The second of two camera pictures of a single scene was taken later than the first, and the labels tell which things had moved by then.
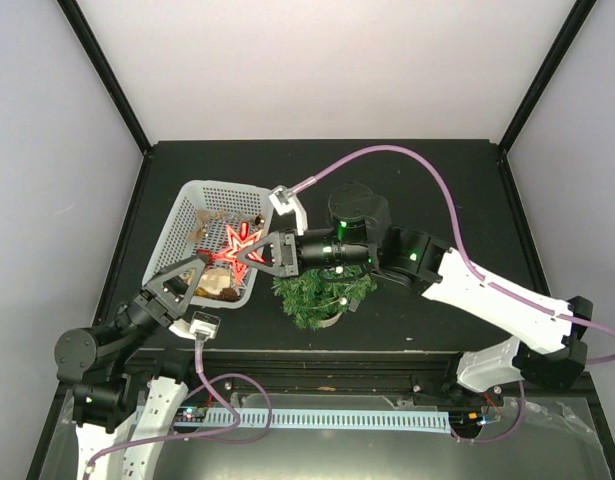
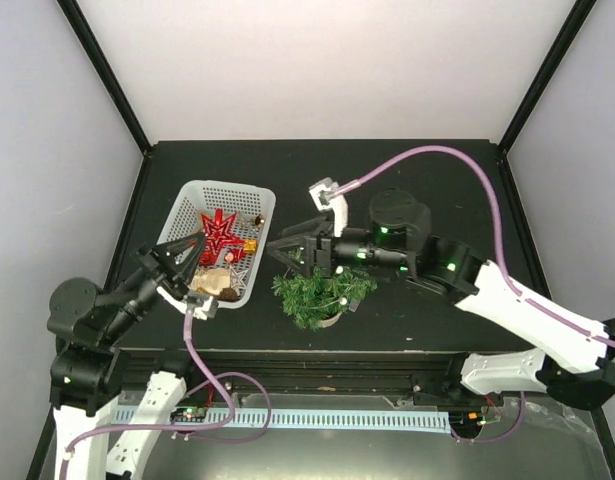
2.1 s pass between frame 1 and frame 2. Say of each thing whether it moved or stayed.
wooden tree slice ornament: stayed
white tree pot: stayed
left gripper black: moved
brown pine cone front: stayed
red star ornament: moved
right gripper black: moved
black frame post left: stayed
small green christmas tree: stayed
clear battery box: stayed
